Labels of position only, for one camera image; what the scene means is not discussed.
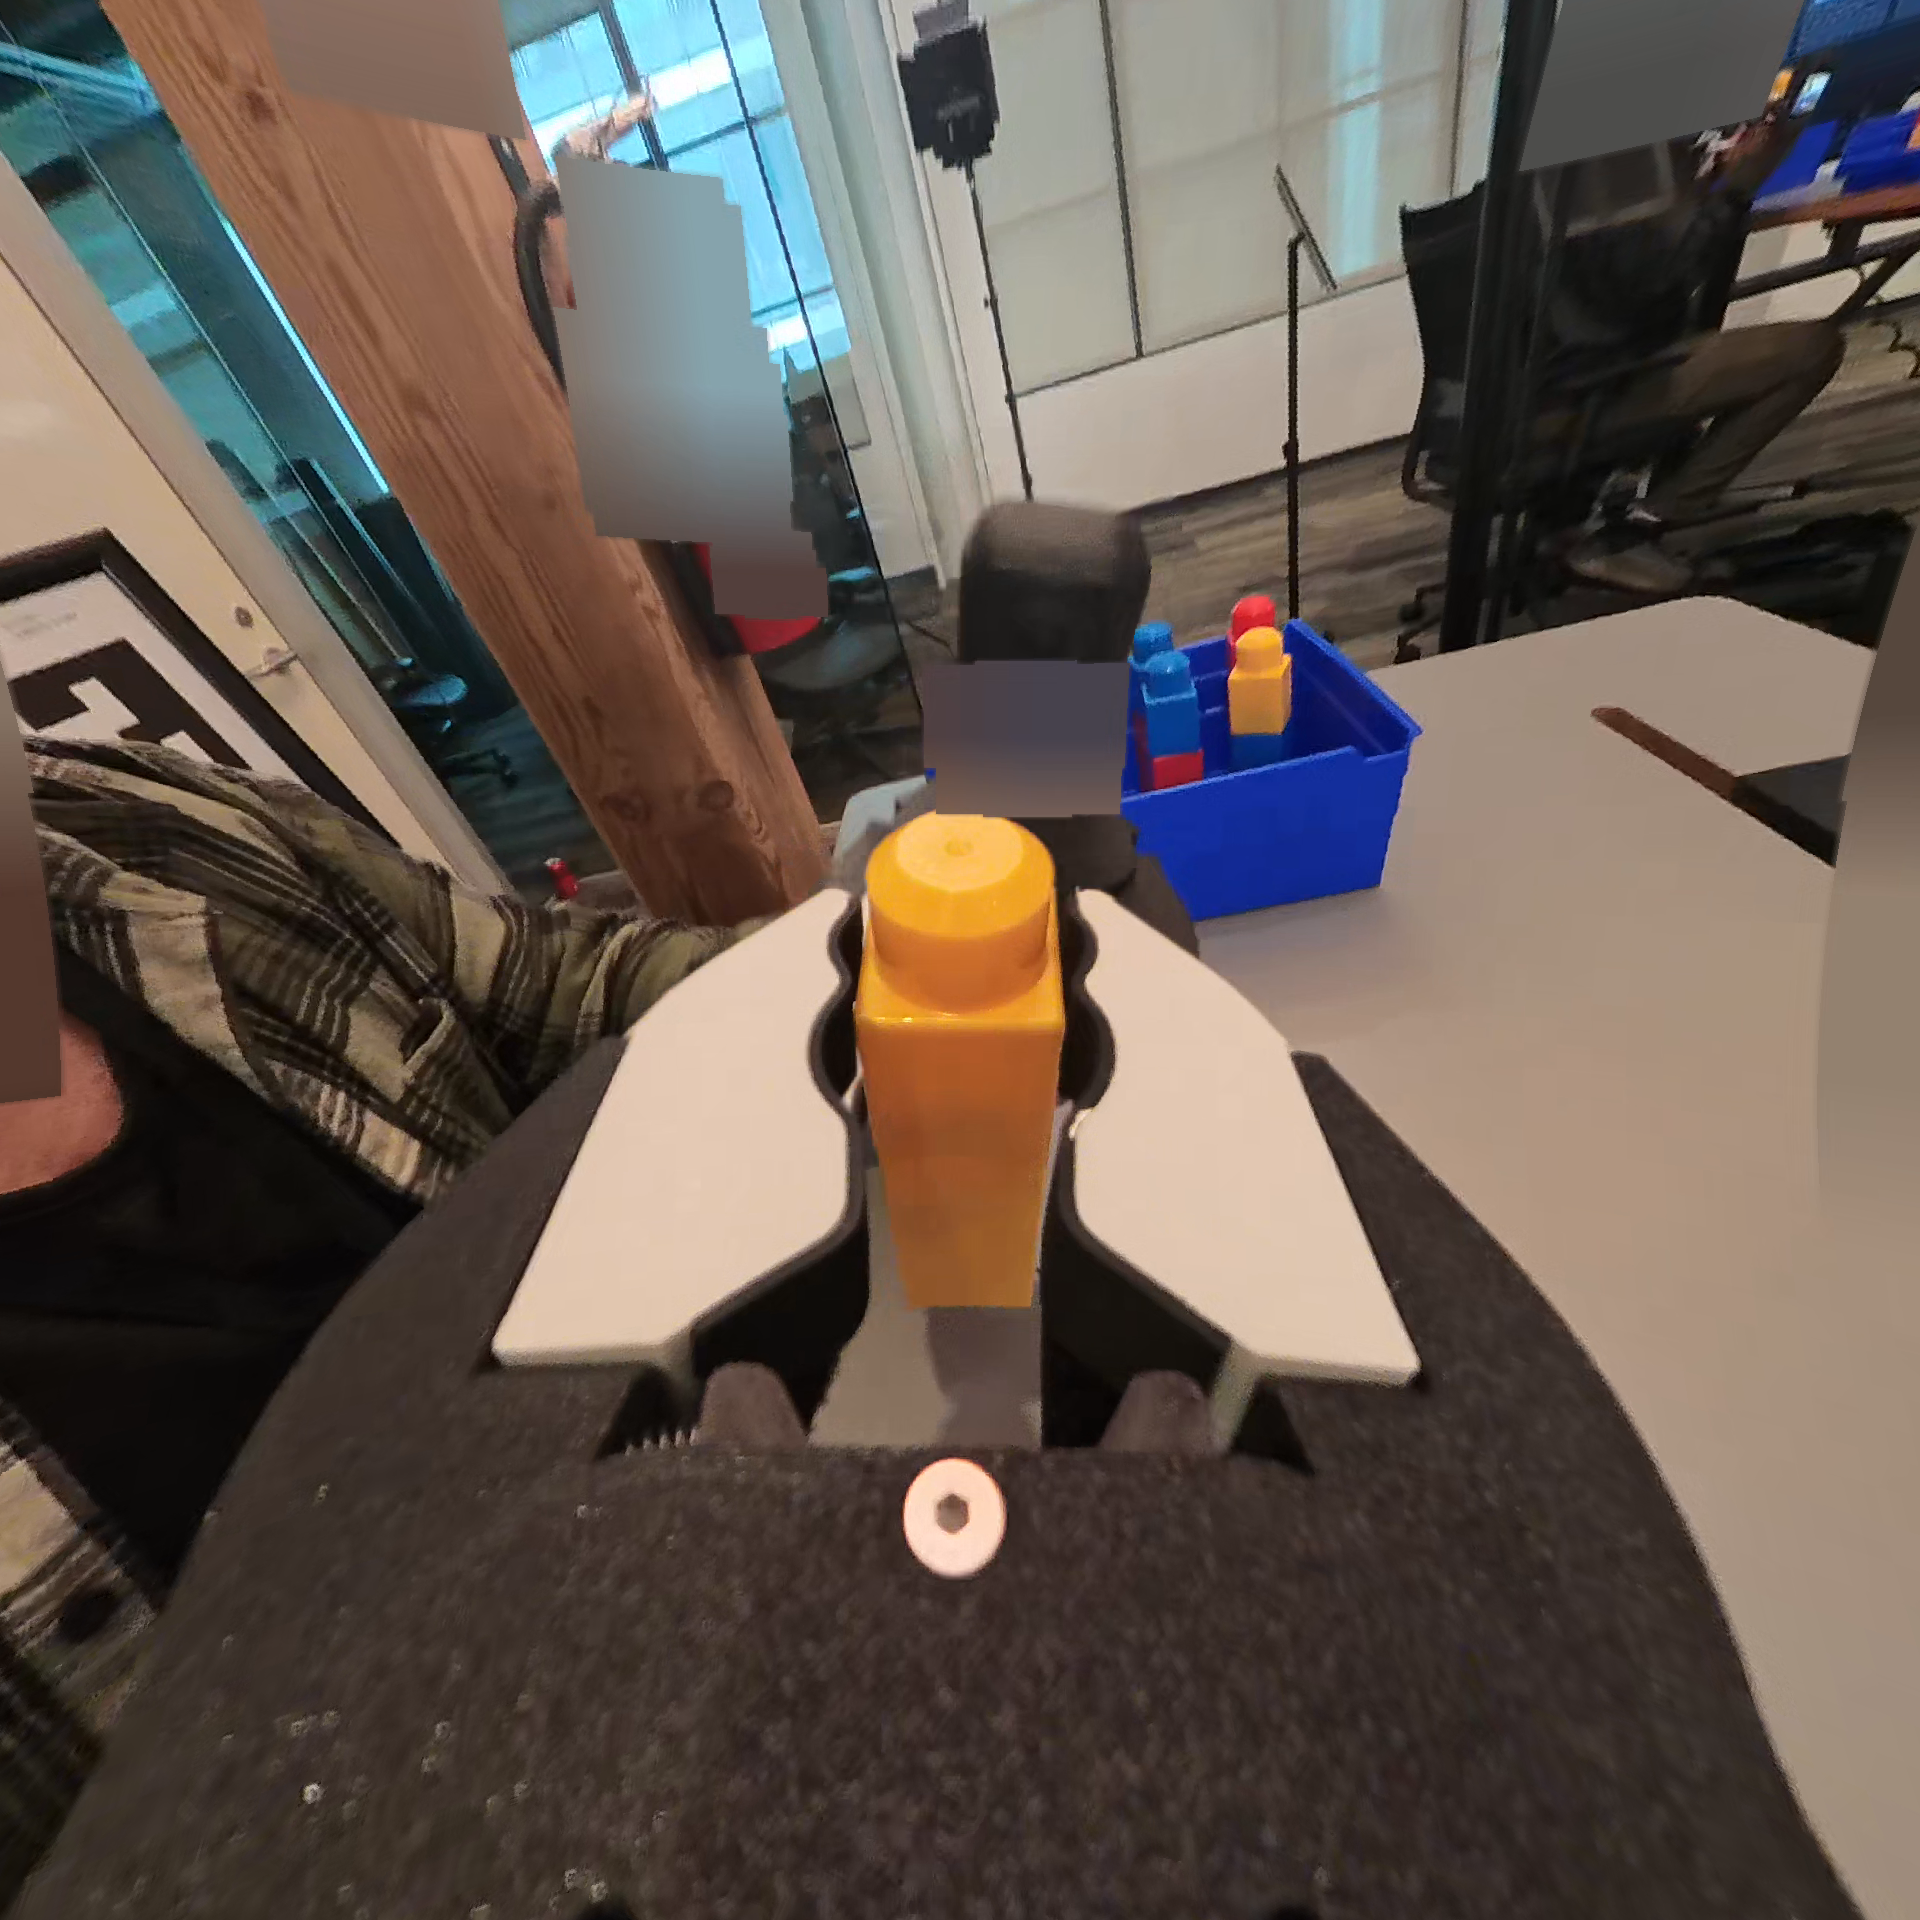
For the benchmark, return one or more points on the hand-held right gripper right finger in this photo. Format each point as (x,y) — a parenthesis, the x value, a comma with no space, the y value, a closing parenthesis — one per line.
(1229,1186)

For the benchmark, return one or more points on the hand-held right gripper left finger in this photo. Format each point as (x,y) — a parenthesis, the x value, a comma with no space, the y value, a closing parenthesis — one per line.
(707,1170)

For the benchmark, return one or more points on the blue mega block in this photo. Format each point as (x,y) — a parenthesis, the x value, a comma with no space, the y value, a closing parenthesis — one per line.
(1154,644)
(1175,712)

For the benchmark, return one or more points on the yellow mega block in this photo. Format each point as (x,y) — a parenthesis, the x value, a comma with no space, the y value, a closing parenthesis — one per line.
(963,1080)
(1260,691)

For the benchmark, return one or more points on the blue plastic bin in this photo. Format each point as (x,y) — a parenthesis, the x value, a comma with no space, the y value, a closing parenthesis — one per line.
(1291,839)

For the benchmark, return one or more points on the person's left forearm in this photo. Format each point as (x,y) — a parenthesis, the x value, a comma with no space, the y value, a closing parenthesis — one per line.
(378,961)

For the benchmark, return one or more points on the black office chair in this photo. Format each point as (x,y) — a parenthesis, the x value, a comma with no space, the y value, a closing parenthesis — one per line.
(1479,302)
(846,669)

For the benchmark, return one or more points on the black music stand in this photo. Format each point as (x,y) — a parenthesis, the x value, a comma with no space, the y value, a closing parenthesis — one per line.
(1291,453)

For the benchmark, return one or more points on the black light stand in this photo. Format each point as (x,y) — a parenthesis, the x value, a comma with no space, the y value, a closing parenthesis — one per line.
(948,88)

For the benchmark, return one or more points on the person's torso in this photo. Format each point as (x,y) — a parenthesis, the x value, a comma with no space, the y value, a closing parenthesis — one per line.
(182,1322)

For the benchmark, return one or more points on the framed marker sign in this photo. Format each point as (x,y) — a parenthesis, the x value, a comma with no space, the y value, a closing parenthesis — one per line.
(134,661)

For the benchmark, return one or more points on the wooden office desk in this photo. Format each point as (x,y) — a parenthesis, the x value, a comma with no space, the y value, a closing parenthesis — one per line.
(1858,209)

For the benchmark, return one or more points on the row of blue storage bins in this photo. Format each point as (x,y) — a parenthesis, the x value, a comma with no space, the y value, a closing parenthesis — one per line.
(1877,153)

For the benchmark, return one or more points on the black metal post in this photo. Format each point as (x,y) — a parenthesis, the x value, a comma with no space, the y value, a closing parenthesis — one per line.
(1483,302)

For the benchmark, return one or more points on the wooden post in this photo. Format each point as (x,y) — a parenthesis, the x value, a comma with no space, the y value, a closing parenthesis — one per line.
(496,525)

